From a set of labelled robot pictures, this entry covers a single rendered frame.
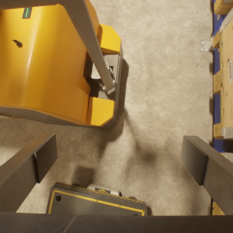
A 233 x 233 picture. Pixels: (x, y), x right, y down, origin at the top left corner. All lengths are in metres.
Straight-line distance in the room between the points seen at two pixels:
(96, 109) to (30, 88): 0.54
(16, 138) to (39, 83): 1.14
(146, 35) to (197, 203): 1.61
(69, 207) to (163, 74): 1.35
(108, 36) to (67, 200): 1.26
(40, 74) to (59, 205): 0.92
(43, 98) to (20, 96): 0.10
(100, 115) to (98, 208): 0.64
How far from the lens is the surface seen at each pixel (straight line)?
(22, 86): 0.82
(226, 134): 1.19
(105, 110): 1.21
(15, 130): 1.91
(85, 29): 0.65
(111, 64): 1.38
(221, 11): 1.73
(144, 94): 1.58
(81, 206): 1.31
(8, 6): 0.49
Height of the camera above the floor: 1.51
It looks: 79 degrees down
